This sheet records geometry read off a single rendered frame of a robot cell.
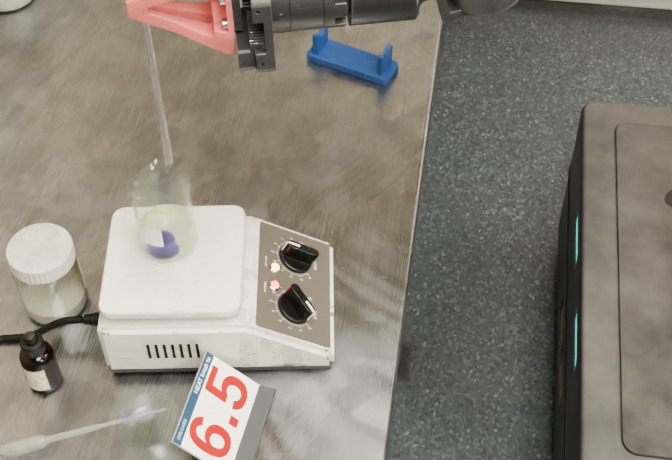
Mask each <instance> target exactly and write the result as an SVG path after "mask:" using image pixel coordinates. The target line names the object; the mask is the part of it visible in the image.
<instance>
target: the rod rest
mask: <svg viewBox="0 0 672 460"><path fill-rule="evenodd" d="M312 39H313V46H312V47H311V48H310V49H309V51H308V52H307V60H308V61H310V62H313V63H316V64H319V65H322V66H325V67H328V68H331V69H334V70H337V71H340V72H343V73H346V74H349V75H352V76H355V77H358V78H361V79H364V80H367V81H370V82H373V83H376V84H379V85H382V86H387V85H388V83H389V82H390V80H391V79H392V78H393V76H394V75H395V73H396V72H397V71H398V62H396V61H394V60H392V48H393V45H392V44H389V43H388V44H387V45H386V47H385V50H384V53H383V55H379V56H378V55H375V54H372V53H369V52H366V51H363V50H360V49H357V48H354V47H351V46H348V45H345V44H342V43H339V42H335V41H332V40H329V39H328V28H322V29H320V30H319V33H318V34H316V33H314V34H313V36H312Z"/></svg>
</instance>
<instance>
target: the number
mask: <svg viewBox="0 0 672 460"><path fill-rule="evenodd" d="M252 387H253V383H251V382H249V381H248V380H246V379H245V378H243V377H242V376H240V375H239V374H237V373H235V372H234V371H232V370H231V369H229V368H228V367H226V366H225V365H223V364H221V363H220V362H218V361H217V360H215V359H214V358H213V360H212V363H211V366H210V368H209V371H208V374H207V376H206V379H205V382H204V385H203V387H202V390H201V393H200V395H199V398H198V401H197V403H196V406H195V409H194V411H193V414H192V417H191V419H190V422H189V425H188V427H187V430H186V433H185V435H184V438H183V441H182V444H184V445H186V446H187V447H189V448H191V449H192V450H194V451H196V452H197V453H199V454H201V455H202V456H204V457H206V458H207V459H209V460H228V458H229V455H230V452H231V449H232V446H233V443H234V440H235V437H236V434H237V432H238V429H239V426H240V423H241V420H242V417H243V414H244V411H245V408H246V405H247V402H248V399H249V396H250V393H251V390H252Z"/></svg>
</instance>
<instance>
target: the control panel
mask: <svg viewBox="0 0 672 460"><path fill-rule="evenodd" d="M289 240H293V241H295V242H298V243H301V244H303V245H306V246H309V247H311V248H314V249H316V250H318V252H319V256H318V257H317V258H316V260H315V261H314V262H313V263H312V265H311V267H310V269H309V270H308V271H307V272H305V273H295V272H292V271H290V270H289V269H288V268H286V267H285V266H284V264H283V263H282V261H281V259H280V256H279V252H280V249H281V247H282V246H283V245H284V244H286V242H287V241H289ZM273 263H277V264H278V265H279V267H280V268H279V270H278V271H276V270H274V269H273V268H272V266H271V265H272V264H273ZM272 281H277V282H278V283H279V287H278V288H277V289H275V288H273V287H272V286H271V282H272ZM294 283H295V284H297V285H298V286H299V287H300V288H301V290H302V291H303V292H304V294H305V295H306V297H307V298H308V299H309V301H310V302H311V304H312V305H313V306H314V308H315V314H314V315H313V316H312V317H311V318H310V319H309V320H308V321H307V322H306V323H303V324H295V323H292V322H290V321H288V320H287V319H286V318H285V317H284V316H283V315H282V314H281V312H280V310H279V308H278V300H279V298H280V296H281V295H282V294H283V293H285V292H286V290H287V289H288V288H289V287H290V286H291V285H292V284H294ZM256 325H257V326H259V327H262V328H265V329H269V330H272V331H275V332H278V333H281V334H285V335H288V336H291V337H294V338H298V339H301V340H304V341H307V342H311V343H314V344H317V345H320V346H324V347H327V348H330V345H331V340H330V248H329V245H327V244H325V243H322V242H319V241H316V240H313V239H310V238H307V237H305V236H302V235H299V234H296V233H293V232H290V231H287V230H284V229H282V228H279V227H276V226H273V225H270V224H267V223H264V222H261V221H260V233H259V257H258V280H257V304H256Z"/></svg>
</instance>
